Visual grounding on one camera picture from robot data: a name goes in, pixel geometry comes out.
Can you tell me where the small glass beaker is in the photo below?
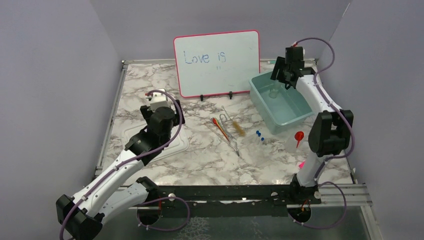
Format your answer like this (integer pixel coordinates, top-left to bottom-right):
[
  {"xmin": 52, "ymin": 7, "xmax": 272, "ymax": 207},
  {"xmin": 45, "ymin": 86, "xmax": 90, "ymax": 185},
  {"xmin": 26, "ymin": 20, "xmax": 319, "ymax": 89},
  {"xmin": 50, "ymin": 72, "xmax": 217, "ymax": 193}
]
[{"xmin": 268, "ymin": 80, "xmax": 281, "ymax": 99}]

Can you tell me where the teal plastic bin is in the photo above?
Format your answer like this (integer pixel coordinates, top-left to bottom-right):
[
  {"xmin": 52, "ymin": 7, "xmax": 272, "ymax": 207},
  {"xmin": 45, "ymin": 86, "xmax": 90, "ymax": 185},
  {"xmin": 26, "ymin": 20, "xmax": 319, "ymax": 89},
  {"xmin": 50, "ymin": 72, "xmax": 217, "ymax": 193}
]
[{"xmin": 249, "ymin": 71, "xmax": 314, "ymax": 135}]

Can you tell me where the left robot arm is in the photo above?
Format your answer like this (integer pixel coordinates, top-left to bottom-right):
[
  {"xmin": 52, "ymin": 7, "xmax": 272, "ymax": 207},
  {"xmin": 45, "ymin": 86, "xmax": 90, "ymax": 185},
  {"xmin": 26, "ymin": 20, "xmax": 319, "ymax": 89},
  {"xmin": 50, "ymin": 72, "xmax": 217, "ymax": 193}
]
[{"xmin": 56, "ymin": 99, "xmax": 185, "ymax": 240}]

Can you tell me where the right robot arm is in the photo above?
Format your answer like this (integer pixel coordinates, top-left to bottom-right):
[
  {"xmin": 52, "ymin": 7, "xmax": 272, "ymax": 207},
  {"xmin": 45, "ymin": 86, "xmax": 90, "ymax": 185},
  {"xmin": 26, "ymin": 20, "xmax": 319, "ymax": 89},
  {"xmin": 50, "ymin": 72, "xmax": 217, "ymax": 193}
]
[{"xmin": 270, "ymin": 56, "xmax": 354, "ymax": 204}]

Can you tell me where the white bin lid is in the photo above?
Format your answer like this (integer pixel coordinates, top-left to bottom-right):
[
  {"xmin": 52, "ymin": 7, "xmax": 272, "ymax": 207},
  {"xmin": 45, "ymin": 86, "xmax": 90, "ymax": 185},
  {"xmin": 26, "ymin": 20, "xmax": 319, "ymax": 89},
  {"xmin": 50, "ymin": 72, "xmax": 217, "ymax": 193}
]
[{"xmin": 121, "ymin": 119, "xmax": 190, "ymax": 167}]

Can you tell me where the red yellow pipette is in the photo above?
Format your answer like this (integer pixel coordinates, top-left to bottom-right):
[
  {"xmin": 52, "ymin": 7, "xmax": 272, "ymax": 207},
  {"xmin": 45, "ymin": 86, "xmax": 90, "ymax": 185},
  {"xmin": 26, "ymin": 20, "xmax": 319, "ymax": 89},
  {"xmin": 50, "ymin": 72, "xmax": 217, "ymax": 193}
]
[{"xmin": 211, "ymin": 117, "xmax": 230, "ymax": 142}]

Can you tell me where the metal test tube clamp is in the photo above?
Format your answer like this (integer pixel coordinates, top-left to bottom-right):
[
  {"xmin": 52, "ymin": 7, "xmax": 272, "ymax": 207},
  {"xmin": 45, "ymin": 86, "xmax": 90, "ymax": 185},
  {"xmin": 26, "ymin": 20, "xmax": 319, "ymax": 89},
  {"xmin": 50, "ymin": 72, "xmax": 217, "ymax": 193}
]
[{"xmin": 219, "ymin": 106, "xmax": 241, "ymax": 157}]

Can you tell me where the red plastic funnel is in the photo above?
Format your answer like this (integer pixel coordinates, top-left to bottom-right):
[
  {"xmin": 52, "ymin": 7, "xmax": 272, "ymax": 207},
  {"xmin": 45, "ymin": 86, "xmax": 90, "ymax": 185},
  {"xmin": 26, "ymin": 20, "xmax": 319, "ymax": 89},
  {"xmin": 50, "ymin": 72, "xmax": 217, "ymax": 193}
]
[{"xmin": 294, "ymin": 131, "xmax": 305, "ymax": 148}]

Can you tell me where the clear plastic flask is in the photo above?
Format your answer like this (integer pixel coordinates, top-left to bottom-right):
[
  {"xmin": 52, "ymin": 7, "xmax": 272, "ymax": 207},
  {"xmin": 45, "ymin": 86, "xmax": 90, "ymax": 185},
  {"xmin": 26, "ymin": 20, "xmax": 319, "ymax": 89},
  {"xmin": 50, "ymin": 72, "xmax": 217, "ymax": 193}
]
[{"xmin": 284, "ymin": 133, "xmax": 297, "ymax": 153}]

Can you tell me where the pink framed whiteboard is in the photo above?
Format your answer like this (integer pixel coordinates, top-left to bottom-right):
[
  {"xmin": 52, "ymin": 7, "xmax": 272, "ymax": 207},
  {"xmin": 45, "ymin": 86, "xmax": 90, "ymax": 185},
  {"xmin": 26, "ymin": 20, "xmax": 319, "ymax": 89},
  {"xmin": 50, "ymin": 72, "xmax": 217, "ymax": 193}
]
[{"xmin": 173, "ymin": 30, "xmax": 261, "ymax": 98}]

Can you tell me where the brown test tube brush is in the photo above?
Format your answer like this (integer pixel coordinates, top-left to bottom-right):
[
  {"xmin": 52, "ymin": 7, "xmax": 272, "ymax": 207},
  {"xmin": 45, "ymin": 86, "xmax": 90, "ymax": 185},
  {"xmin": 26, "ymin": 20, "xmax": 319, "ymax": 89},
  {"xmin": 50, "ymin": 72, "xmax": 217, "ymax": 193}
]
[{"xmin": 232, "ymin": 120, "xmax": 246, "ymax": 137}]

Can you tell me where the pink highlighter marker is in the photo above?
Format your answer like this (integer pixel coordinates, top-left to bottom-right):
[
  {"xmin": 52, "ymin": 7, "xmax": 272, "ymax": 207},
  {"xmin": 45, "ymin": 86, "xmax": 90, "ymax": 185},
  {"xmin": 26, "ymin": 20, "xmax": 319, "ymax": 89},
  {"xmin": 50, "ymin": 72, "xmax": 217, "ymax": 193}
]
[{"xmin": 298, "ymin": 161, "xmax": 306, "ymax": 169}]

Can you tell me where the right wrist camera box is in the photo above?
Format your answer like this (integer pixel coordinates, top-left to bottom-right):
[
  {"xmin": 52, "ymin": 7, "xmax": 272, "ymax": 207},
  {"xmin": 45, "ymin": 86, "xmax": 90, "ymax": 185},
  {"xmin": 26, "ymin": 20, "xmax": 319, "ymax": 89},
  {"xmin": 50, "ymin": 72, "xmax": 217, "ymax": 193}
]
[{"xmin": 285, "ymin": 42, "xmax": 305, "ymax": 64}]

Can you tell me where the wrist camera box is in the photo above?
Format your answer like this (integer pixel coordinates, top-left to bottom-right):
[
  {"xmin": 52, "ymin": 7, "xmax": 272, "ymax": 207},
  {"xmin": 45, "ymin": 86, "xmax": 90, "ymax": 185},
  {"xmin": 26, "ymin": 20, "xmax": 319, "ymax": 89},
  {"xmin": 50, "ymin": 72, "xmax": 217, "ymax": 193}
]
[
  {"xmin": 285, "ymin": 42, "xmax": 305, "ymax": 64},
  {"xmin": 146, "ymin": 92, "xmax": 170, "ymax": 112}
]

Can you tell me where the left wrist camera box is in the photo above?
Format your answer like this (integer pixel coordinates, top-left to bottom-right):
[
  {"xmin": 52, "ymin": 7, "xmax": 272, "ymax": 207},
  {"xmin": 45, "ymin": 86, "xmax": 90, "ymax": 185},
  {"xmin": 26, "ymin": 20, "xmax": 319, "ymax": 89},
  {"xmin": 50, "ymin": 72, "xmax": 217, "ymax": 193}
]
[{"xmin": 146, "ymin": 92, "xmax": 170, "ymax": 112}]

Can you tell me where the black front mounting rail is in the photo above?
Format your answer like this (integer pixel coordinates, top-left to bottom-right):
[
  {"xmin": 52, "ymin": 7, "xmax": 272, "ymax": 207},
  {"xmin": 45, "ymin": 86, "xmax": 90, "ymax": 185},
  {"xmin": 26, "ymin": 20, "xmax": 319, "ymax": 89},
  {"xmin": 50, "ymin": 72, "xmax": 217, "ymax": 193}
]
[{"xmin": 125, "ymin": 175, "xmax": 374, "ymax": 233}]

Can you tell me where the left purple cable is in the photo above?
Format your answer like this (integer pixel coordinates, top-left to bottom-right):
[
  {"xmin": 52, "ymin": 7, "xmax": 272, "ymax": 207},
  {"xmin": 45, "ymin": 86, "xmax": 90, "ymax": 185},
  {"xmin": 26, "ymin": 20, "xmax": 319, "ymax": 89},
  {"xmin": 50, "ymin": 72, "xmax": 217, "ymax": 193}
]
[{"xmin": 58, "ymin": 89, "xmax": 184, "ymax": 240}]

